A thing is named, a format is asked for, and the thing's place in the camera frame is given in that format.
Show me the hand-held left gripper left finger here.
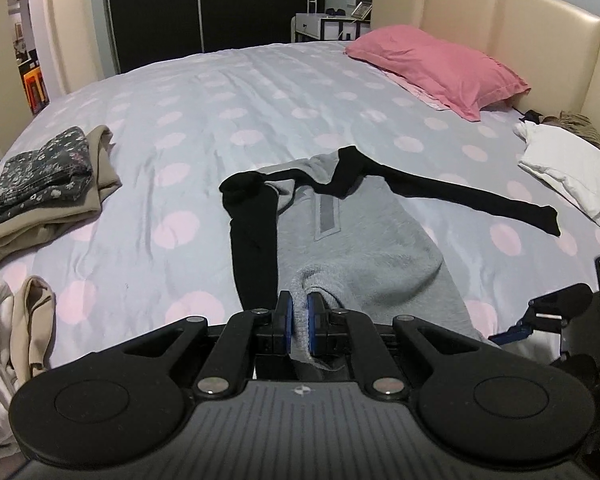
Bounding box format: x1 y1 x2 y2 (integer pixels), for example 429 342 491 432
122 291 295 398

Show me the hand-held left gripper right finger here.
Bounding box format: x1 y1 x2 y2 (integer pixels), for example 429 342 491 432
306 291 481 400

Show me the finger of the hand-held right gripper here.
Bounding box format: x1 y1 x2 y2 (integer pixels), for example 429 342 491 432
487 284 595 347

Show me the grey shirt with black sleeves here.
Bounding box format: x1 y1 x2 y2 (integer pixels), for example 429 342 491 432
219 145 562 383

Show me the white folded cloth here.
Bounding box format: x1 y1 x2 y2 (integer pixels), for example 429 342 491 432
514 120 600 233

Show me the brown striped garment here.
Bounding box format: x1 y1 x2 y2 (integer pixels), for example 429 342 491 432
542 111 600 156

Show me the bed with pink dotted sheet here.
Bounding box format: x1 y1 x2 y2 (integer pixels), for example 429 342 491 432
0 40 600 396

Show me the beige folded garment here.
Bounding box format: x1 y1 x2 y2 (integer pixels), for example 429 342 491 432
0 125 123 261

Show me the small beige garment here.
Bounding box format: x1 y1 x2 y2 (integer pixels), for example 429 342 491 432
10 276 56 381

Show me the light pink pillow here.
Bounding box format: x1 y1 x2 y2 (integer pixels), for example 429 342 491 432
382 70 453 111

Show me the dark floral folded garment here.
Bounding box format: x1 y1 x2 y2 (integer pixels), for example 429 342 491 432
0 126 93 225

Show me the white nightstand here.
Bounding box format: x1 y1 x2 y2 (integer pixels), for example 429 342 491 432
291 12 371 43

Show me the beige padded headboard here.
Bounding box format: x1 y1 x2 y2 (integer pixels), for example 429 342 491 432
370 0 600 161

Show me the black sliding wardrobe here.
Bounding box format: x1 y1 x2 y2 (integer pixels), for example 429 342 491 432
102 0 311 76

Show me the orange stool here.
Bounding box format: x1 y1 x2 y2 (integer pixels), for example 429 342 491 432
24 71 48 113

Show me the beige door frame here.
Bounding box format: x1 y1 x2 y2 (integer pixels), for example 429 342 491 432
25 0 106 96

